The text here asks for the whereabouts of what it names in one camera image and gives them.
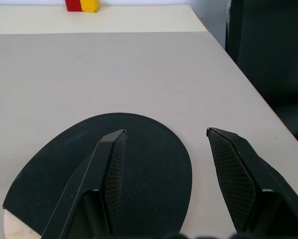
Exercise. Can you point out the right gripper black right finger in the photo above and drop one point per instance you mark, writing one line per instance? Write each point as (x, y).
(241, 169)

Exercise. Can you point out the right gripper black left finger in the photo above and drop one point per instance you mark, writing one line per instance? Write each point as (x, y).
(89, 179)

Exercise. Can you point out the black office chair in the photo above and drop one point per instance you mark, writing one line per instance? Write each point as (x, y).
(271, 49)

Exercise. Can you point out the yellow toy block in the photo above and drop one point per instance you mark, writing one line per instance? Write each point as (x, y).
(91, 5)

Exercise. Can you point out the red toy block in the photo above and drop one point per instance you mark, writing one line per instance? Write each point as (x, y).
(73, 5)

